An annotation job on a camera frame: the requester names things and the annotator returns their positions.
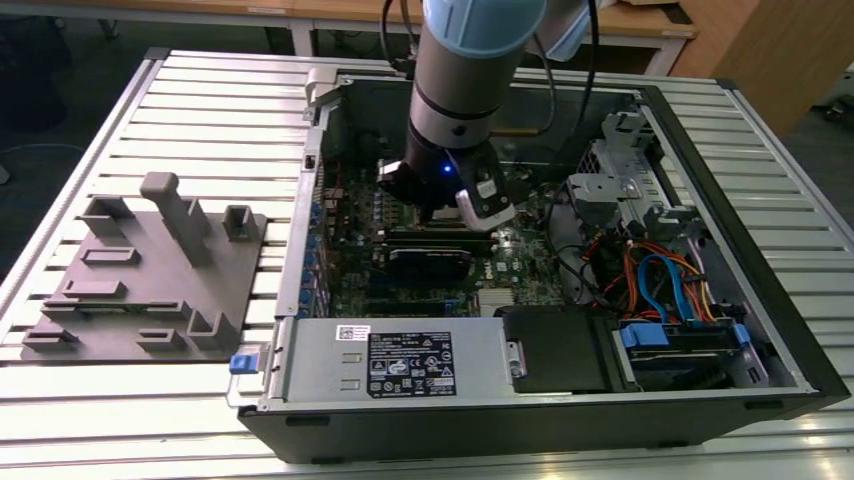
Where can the silver CPU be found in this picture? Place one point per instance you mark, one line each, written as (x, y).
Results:
(448, 216)

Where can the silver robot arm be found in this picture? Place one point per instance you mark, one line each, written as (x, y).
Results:
(460, 90)

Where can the black expansion slot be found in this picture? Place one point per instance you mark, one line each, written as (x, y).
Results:
(400, 308)

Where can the black plastic bay cover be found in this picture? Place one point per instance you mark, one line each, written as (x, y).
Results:
(560, 350)

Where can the black graphics card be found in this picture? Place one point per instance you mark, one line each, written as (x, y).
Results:
(427, 267)

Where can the green motherboard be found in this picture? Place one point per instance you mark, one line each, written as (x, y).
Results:
(527, 255)

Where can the grey plastic case latch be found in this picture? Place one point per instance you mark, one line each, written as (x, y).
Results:
(319, 82)

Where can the metal drive cage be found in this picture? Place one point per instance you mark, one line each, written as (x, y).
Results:
(600, 192)

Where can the silver chipset heatsink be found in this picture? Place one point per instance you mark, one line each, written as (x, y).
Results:
(496, 301)

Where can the grey power supply unit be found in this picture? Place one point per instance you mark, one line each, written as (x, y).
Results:
(313, 350)

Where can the wooden desk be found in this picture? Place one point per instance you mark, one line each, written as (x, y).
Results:
(200, 4)
(640, 22)

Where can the grey parts rack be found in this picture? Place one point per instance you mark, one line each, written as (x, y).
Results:
(167, 300)

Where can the blue plastic latch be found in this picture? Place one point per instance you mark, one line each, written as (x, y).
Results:
(241, 365)

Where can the black PC case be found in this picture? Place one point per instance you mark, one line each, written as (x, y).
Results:
(467, 435)

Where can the hard disk in blue carrier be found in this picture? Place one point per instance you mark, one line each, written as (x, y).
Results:
(687, 362)

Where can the wooden cabinet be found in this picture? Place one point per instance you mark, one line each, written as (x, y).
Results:
(780, 50)

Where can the grey floor equipment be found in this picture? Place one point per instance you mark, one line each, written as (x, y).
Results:
(842, 102)

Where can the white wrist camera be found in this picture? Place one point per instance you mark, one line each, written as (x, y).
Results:
(490, 205)

